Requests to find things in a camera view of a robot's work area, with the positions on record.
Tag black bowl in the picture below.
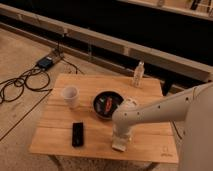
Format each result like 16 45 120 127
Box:
93 91 124 120

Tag white sponge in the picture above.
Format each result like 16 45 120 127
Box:
112 138 127 152

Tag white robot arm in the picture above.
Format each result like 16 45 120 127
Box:
112 82 213 171

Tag black remote control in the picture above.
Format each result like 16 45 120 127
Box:
72 122 84 147

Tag wooden table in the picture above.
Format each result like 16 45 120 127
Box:
29 74 178 163

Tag black power adapter box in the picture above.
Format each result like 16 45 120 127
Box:
36 56 54 71

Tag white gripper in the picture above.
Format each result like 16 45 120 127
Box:
113 125 132 141

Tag red object in bowl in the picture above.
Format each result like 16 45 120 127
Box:
104 97 112 113

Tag black cables at right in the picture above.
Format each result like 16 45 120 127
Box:
171 121 184 140

